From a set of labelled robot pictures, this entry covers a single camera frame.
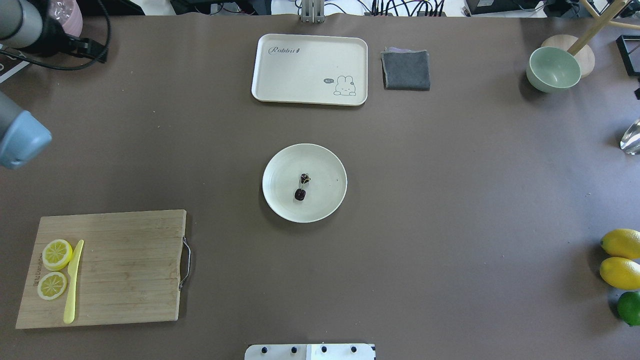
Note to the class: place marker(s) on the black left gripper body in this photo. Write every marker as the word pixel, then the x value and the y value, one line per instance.
pixel 53 37

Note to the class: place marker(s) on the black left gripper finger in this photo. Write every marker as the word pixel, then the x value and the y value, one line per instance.
pixel 100 57
pixel 89 46

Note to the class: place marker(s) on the cream round plate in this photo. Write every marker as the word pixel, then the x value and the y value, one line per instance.
pixel 324 193

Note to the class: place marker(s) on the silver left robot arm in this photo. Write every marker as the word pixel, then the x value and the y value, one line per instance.
pixel 35 39

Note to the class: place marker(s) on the cream rabbit tray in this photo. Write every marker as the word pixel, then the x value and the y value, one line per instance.
pixel 311 69

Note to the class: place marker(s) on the pink bowl with ice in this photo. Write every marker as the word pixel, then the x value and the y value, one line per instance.
pixel 68 14

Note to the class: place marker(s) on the bamboo cutting board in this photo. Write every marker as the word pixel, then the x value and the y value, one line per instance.
pixel 129 269

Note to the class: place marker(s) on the yellow plastic knife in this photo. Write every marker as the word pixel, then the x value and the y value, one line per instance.
pixel 73 266

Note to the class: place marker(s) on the grey folded cloth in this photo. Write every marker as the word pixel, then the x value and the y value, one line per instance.
pixel 406 70

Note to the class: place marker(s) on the white pillar with base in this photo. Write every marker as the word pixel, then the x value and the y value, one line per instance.
pixel 312 351

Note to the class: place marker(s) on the mint green bowl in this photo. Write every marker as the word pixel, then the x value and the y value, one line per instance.
pixel 551 70

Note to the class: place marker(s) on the wooden cup tree stand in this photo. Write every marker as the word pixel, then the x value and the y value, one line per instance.
pixel 579 47

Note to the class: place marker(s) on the steel scoop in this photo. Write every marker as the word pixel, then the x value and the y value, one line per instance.
pixel 630 141

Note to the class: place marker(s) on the yellow lemon outer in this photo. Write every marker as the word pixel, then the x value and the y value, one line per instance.
pixel 622 242

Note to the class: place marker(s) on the yellow lemon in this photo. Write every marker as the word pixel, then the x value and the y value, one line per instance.
pixel 622 242
pixel 620 273

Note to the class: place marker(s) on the yellow lemon middle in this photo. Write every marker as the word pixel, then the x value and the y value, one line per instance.
pixel 620 273

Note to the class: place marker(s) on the green lime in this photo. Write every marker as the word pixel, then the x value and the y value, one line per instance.
pixel 628 308

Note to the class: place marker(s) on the lemon slice near handle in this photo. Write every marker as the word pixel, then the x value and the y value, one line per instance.
pixel 57 254

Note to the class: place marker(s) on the aluminium frame post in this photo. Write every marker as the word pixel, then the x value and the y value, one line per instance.
pixel 312 11

